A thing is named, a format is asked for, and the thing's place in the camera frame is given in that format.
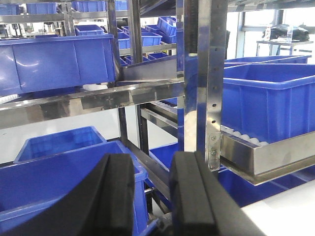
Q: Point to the large blue bin upper left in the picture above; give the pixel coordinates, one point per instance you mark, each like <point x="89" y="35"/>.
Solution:
<point x="31" y="65"/>

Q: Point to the large blue bin lower left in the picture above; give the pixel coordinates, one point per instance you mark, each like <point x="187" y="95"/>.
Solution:
<point x="27" y="189"/>

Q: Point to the large blue bin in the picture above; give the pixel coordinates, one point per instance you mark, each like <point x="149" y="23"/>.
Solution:
<point x="31" y="65"/>
<point x="27" y="189"/>
<point x="270" y="102"/>

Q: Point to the large blue bin right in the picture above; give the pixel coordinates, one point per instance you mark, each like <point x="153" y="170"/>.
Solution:
<point x="270" y="102"/>

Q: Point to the stainless steel shelf rack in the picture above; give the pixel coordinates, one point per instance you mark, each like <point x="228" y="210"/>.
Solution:
<point x="156" y="108"/>

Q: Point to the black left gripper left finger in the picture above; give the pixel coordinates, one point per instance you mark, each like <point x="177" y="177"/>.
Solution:
<point x="100" y="205"/>

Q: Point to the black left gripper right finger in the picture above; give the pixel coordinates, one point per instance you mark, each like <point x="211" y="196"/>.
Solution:
<point x="200" y="204"/>

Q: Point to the blue bin behind lower left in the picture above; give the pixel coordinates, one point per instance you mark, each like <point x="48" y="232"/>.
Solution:
<point x="60" y="142"/>

